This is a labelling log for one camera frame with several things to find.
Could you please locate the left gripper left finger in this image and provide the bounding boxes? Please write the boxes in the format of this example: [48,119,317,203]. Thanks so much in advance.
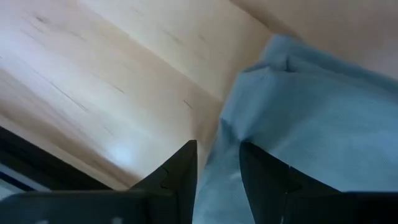
[130,139,199,224]

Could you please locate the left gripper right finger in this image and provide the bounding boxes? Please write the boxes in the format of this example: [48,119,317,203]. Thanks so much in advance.
[238,142,340,224]

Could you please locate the grey-blue cloth napkin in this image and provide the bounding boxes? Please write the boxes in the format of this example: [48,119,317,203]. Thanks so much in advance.
[192,33,398,224]

